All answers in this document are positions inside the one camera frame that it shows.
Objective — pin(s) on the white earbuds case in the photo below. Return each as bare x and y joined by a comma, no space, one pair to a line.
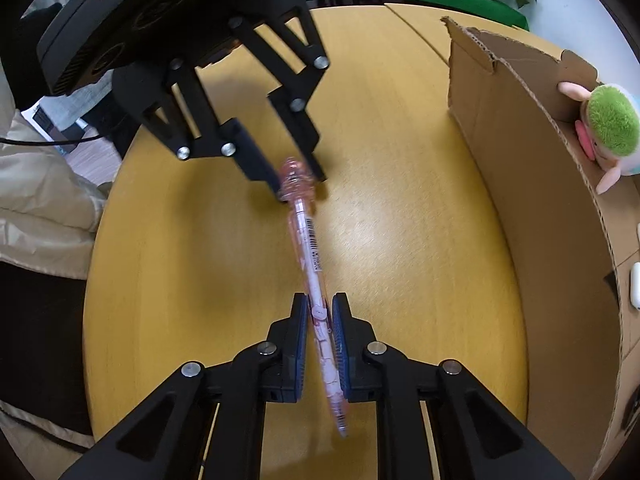
635,285

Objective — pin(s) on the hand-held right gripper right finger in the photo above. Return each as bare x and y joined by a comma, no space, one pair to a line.
339,345

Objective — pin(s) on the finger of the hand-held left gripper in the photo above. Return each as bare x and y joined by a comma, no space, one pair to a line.
305,130
245,150

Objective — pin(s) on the pink patterned pen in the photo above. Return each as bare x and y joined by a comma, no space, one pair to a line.
307,240

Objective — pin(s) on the person's left forearm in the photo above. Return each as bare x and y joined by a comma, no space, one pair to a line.
25,60

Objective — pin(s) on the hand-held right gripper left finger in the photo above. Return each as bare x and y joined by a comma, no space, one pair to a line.
301,340

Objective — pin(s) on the pastel plush toy green head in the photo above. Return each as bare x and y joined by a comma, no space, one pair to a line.
610,115

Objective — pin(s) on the beige jacket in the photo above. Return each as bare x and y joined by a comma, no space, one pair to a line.
40,195

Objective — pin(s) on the large cardboard box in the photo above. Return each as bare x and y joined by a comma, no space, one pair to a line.
525,185

